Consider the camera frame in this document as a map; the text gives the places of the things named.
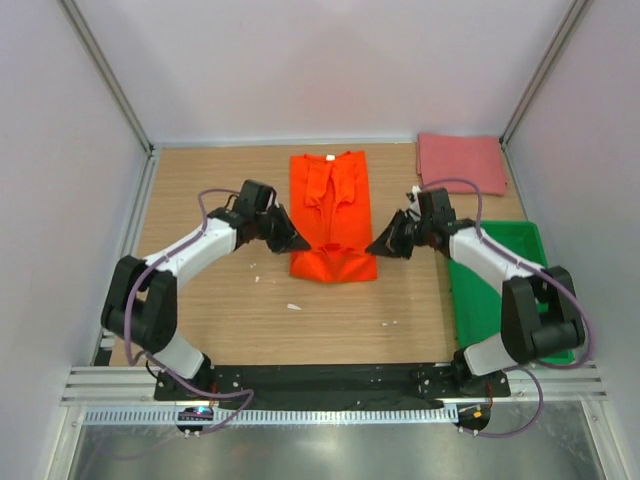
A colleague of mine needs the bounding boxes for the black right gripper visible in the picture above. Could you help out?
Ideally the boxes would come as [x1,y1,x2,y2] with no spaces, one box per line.
[366,209,432,261]

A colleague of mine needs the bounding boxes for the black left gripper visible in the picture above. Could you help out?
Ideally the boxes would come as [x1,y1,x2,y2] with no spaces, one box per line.
[254,203,310,255]

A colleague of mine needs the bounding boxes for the orange t shirt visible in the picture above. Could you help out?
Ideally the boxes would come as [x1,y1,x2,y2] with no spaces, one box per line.
[289,151,378,284]

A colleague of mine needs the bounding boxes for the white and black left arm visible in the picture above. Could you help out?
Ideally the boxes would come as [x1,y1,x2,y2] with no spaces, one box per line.
[100,204,311,400]

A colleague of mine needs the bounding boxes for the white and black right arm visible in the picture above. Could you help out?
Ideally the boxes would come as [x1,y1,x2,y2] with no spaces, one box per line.
[366,208,586,396]

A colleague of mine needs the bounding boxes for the green plastic tray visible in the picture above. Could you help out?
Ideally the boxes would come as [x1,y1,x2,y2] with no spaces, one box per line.
[445,221,585,377]

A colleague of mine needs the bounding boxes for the folded pink t shirt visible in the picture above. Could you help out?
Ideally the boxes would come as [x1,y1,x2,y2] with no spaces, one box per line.
[417,133,507,196]

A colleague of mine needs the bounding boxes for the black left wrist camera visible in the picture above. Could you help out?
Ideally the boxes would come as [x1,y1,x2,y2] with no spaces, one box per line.
[233,179,276,216]

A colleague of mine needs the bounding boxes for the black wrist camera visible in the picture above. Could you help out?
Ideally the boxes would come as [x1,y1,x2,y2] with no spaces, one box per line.
[233,179,276,216]
[417,188,456,227]

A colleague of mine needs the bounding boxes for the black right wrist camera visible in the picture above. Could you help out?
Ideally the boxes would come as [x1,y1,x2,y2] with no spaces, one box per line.
[417,188,456,227]

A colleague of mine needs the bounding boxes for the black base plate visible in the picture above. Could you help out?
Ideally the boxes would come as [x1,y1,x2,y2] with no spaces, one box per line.
[152,360,514,413]

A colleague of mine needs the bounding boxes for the white slotted cable duct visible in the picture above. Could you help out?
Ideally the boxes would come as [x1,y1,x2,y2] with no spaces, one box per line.
[83,404,458,427]

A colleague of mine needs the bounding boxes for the aluminium front frame rail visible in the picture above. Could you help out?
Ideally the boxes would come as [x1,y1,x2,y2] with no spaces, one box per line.
[61,363,607,411]

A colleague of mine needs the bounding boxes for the right aluminium corner post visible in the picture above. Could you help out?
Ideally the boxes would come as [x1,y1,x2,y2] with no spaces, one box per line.
[499,0,596,150]

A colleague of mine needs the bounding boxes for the aluminium corner post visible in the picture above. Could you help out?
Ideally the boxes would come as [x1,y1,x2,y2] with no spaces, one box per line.
[499,0,596,150]
[57,0,155,157]

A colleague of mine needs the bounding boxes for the left aluminium corner post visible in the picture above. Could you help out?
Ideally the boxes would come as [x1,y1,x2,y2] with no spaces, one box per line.
[57,0,155,157]

